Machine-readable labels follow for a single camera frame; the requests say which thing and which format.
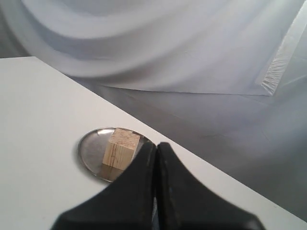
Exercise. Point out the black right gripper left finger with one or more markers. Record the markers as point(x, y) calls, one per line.
point(126, 204)

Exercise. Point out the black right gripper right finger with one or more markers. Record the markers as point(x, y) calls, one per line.
point(184, 203)

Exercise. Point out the light wooden block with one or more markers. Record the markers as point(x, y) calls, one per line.
point(120, 149)

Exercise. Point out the round stainless steel plate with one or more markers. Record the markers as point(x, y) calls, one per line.
point(91, 149)

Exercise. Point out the white backdrop cloth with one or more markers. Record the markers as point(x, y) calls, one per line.
point(226, 79)

